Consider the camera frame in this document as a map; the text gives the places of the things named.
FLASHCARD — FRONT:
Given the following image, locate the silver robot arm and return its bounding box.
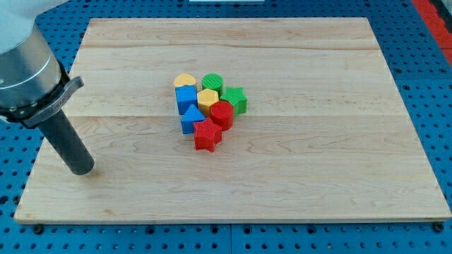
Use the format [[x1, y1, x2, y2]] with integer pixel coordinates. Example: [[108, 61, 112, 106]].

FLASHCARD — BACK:
[[1, 0, 83, 128]]

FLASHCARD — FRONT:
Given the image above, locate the red star block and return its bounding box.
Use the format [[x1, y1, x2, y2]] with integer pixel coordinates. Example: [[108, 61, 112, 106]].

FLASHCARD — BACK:
[[194, 118, 222, 152]]

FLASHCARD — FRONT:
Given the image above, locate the green star block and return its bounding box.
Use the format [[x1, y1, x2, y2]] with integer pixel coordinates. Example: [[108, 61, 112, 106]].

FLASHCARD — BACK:
[[220, 87, 248, 116]]

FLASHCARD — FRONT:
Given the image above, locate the red cylinder block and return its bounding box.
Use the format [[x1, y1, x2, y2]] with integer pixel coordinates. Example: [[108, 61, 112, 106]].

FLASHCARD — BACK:
[[210, 100, 234, 131]]

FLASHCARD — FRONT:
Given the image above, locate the yellow hexagon block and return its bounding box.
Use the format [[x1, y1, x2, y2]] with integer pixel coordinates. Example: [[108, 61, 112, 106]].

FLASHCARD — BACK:
[[197, 89, 219, 117]]

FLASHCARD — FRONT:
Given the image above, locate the blue triangle block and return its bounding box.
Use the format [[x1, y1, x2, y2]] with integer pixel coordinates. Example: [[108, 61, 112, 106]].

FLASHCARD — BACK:
[[181, 104, 206, 134]]

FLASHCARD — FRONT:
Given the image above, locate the wooden board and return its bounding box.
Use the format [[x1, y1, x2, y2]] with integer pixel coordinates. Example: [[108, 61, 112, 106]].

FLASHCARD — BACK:
[[14, 18, 451, 224]]

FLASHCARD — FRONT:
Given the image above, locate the green cylinder block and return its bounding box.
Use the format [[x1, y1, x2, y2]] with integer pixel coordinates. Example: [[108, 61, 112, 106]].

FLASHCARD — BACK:
[[201, 73, 223, 97]]

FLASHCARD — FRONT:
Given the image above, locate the blue cube block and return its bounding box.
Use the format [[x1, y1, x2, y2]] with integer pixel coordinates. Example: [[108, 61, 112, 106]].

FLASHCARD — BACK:
[[175, 85, 198, 115]]

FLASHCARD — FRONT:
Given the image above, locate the yellow heart block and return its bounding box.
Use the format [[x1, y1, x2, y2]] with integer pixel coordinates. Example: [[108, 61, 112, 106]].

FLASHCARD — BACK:
[[173, 73, 197, 87]]

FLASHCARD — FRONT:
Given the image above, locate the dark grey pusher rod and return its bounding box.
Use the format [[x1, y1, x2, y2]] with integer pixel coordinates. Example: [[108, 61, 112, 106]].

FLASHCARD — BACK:
[[38, 110, 95, 175]]

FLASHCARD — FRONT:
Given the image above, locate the red strip at corner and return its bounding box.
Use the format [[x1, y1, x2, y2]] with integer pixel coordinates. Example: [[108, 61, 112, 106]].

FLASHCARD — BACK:
[[412, 0, 451, 64]]

